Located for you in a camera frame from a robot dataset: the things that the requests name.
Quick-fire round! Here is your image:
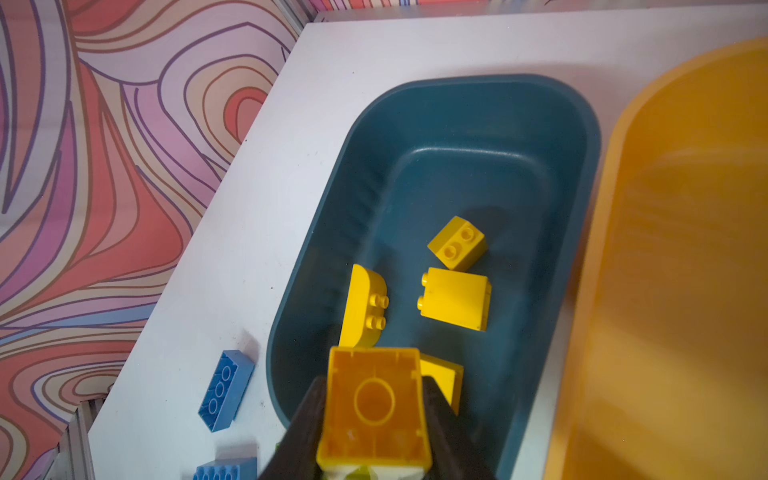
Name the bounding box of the blue lego bottom left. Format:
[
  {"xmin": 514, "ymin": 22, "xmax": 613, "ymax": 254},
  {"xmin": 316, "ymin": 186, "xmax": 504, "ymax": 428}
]
[{"xmin": 193, "ymin": 457, "xmax": 258, "ymax": 480}]

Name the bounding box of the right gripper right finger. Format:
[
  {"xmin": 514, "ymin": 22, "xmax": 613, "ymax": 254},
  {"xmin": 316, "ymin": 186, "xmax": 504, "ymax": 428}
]
[{"xmin": 422, "ymin": 376, "xmax": 495, "ymax": 479}]

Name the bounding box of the yellow curved lego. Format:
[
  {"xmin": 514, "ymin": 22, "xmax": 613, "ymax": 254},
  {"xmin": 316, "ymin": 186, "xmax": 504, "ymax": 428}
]
[{"xmin": 339, "ymin": 264, "xmax": 389, "ymax": 348}]

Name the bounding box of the blue lego far left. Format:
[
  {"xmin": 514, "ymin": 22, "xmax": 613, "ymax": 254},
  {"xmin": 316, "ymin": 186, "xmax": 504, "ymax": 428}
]
[{"xmin": 198, "ymin": 350, "xmax": 255, "ymax": 432}]

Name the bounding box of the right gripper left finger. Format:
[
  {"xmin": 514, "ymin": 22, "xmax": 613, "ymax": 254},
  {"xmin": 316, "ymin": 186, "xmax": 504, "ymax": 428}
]
[{"xmin": 258, "ymin": 376, "xmax": 327, "ymax": 480}]

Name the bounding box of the blue lego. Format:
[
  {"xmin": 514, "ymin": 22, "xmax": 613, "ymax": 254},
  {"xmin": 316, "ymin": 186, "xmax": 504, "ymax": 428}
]
[
  {"xmin": 198, "ymin": 350, "xmax": 255, "ymax": 432},
  {"xmin": 193, "ymin": 457, "xmax": 258, "ymax": 480}
]

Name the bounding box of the yellow small lego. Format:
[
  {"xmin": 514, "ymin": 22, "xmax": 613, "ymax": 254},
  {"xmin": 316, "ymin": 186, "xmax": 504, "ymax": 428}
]
[
  {"xmin": 316, "ymin": 347, "xmax": 433, "ymax": 479},
  {"xmin": 427, "ymin": 216, "xmax": 488, "ymax": 272}
]

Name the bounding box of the dark teal plastic bin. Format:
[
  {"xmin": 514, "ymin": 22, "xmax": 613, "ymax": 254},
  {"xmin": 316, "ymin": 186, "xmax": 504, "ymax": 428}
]
[{"xmin": 266, "ymin": 74, "xmax": 601, "ymax": 479}]

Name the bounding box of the yellow long lego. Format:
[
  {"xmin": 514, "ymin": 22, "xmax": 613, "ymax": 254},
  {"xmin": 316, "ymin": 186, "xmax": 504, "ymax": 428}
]
[{"xmin": 420, "ymin": 354, "xmax": 464, "ymax": 415}]

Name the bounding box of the yellow plastic bin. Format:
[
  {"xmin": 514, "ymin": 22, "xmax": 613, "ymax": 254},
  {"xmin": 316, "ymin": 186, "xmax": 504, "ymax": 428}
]
[{"xmin": 545, "ymin": 38, "xmax": 767, "ymax": 479}]

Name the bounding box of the yellow sloped lego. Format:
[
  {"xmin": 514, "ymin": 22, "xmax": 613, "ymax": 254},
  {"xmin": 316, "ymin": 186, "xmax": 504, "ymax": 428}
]
[{"xmin": 417, "ymin": 268, "xmax": 492, "ymax": 331}]

